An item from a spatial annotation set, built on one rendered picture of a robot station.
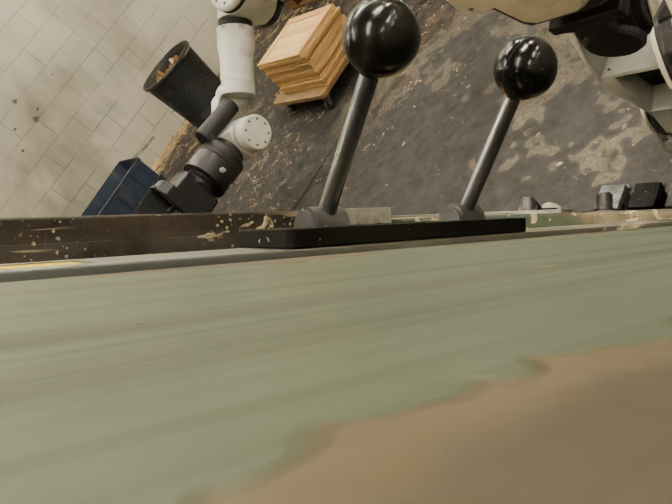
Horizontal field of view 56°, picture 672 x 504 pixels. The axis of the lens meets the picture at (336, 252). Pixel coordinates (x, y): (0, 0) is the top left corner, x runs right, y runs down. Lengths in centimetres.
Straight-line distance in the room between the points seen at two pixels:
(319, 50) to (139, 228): 314
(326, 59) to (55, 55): 270
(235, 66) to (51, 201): 472
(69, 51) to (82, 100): 41
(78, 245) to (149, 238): 10
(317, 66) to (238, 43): 276
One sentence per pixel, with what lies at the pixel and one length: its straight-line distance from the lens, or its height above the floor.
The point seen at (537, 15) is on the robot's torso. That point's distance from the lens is 111.
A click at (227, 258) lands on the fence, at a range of 29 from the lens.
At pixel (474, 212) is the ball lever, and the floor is 137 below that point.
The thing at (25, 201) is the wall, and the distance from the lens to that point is 584.
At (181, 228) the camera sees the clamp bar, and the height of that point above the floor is 128.
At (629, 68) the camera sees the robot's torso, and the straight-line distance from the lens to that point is 134.
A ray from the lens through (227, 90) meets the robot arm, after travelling 124.
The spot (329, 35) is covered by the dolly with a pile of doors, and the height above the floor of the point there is 31.
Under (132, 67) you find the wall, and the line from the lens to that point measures 615.
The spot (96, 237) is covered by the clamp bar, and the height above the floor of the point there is 138.
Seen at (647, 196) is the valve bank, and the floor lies 76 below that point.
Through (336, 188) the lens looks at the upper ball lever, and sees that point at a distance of 34.
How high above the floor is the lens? 164
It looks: 33 degrees down
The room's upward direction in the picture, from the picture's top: 49 degrees counter-clockwise
